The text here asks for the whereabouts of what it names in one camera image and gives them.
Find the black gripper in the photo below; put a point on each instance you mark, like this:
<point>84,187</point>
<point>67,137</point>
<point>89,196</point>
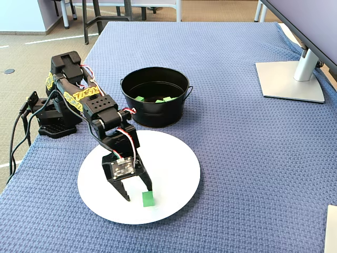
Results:
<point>115,182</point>

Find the white round plate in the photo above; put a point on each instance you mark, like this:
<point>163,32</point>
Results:
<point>171,163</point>

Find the black metal bucket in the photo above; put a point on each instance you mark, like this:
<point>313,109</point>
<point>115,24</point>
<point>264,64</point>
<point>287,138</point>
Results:
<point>155,116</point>

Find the blue woven table cloth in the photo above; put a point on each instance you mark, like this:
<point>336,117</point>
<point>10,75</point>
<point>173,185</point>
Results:
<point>237,158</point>

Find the round floor outlet cover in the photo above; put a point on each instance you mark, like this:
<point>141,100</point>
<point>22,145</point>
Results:
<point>9,71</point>

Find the black chair leg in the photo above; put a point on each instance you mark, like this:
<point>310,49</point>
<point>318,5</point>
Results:
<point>143,13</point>

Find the white table purple top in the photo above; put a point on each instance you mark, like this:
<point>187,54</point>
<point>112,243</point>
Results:
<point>179,10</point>

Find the dark chair legs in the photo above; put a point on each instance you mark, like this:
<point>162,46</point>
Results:
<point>73,13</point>

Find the silver computer monitor with stand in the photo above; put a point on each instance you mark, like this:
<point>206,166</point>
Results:
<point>289,81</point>

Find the white flat box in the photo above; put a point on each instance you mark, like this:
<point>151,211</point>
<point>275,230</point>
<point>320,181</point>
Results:
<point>332,229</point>

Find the white desk leg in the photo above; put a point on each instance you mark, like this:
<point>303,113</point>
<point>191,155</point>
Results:
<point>263,13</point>

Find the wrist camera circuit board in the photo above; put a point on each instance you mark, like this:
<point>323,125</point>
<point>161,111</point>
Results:
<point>122,170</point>

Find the black metal stool frame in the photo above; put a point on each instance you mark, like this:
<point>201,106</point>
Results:
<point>85,26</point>

